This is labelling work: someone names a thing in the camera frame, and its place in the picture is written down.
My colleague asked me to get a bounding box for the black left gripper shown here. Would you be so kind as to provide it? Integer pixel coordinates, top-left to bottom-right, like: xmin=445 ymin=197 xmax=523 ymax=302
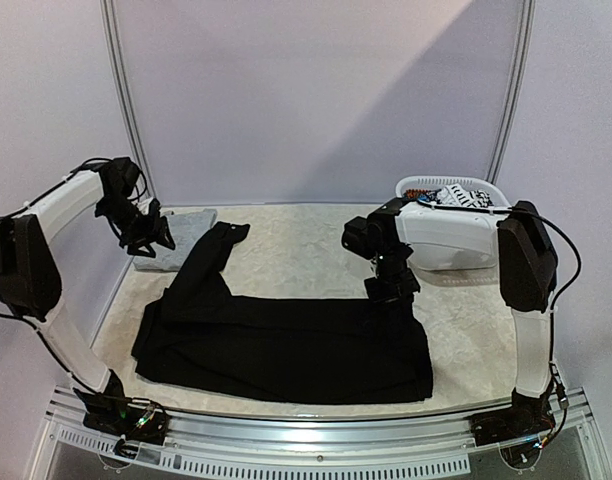
xmin=97 ymin=194 xmax=177 ymax=256

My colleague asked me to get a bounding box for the grey t-shirt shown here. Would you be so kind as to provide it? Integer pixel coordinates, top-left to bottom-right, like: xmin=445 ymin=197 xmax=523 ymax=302
xmin=133 ymin=208 xmax=218 ymax=272

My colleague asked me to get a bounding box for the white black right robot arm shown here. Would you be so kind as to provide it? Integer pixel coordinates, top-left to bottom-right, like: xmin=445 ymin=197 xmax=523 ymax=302
xmin=341 ymin=197 xmax=558 ymax=436

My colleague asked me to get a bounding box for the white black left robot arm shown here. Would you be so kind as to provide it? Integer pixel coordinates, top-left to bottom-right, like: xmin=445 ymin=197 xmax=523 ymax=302
xmin=0 ymin=157 xmax=176 ymax=394

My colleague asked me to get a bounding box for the translucent white laundry basket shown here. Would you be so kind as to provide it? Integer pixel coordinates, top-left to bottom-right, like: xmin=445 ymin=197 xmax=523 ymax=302
xmin=395 ymin=176 xmax=510 ymax=271

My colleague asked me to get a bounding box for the navy printed garment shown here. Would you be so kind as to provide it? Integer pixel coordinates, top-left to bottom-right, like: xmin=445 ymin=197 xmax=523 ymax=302
xmin=402 ymin=189 xmax=431 ymax=201

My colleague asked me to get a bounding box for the black white striped garment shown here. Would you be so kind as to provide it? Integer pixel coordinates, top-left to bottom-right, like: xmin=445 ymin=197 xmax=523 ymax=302
xmin=436 ymin=183 xmax=493 ymax=208

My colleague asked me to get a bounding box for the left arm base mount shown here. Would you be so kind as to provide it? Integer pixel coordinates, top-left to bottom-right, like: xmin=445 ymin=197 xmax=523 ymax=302
xmin=73 ymin=371 xmax=170 ymax=446

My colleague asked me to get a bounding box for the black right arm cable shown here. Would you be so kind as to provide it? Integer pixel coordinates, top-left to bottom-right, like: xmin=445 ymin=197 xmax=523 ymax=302
xmin=415 ymin=197 xmax=583 ymax=401

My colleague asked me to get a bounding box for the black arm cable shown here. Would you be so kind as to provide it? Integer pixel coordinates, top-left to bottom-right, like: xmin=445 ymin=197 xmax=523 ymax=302
xmin=415 ymin=197 xmax=583 ymax=401
xmin=0 ymin=157 xmax=150 ymax=381

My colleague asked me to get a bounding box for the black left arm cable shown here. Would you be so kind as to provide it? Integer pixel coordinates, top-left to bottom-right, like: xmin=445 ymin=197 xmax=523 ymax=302
xmin=0 ymin=157 xmax=150 ymax=381

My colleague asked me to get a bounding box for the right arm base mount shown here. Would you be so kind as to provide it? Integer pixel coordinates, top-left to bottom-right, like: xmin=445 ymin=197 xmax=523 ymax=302
xmin=467 ymin=391 xmax=569 ymax=448

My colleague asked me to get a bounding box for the aluminium front rail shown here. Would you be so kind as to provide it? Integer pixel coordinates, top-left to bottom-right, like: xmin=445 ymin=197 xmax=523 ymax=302
xmin=30 ymin=389 xmax=612 ymax=479

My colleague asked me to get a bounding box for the aluminium left corner post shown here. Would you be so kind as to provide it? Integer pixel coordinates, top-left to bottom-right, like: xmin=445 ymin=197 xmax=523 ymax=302
xmin=100 ymin=0 xmax=157 ymax=197

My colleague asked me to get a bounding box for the aluminium corner post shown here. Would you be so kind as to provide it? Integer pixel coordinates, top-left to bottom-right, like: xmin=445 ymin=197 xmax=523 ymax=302
xmin=486 ymin=0 xmax=535 ymax=184
xmin=100 ymin=0 xmax=157 ymax=197

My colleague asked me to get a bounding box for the aluminium right corner post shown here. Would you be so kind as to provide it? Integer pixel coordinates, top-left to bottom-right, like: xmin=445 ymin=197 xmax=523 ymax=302
xmin=486 ymin=0 xmax=535 ymax=184

